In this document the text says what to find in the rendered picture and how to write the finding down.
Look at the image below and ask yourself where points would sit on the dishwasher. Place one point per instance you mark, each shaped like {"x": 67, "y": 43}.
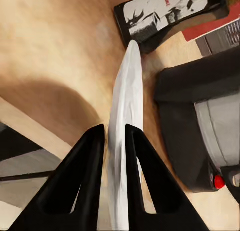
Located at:
{"x": 19, "y": 156}

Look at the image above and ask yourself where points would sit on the cabinet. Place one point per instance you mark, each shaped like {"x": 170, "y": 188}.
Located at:
{"x": 19, "y": 191}

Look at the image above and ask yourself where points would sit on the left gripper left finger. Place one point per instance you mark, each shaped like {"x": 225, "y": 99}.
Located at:
{"x": 69, "y": 200}

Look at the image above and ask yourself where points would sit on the coffee maker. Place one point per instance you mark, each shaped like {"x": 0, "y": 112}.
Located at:
{"x": 199, "y": 109}

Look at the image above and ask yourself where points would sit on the saucer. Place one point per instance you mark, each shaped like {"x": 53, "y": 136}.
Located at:
{"x": 126, "y": 108}

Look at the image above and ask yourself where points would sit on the bottle of coffee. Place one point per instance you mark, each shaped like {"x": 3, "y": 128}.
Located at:
{"x": 151, "y": 23}

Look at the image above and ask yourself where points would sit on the countertop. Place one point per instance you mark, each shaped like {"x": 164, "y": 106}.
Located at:
{"x": 59, "y": 60}

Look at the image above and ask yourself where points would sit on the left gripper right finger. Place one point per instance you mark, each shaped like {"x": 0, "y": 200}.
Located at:
{"x": 174, "y": 210}

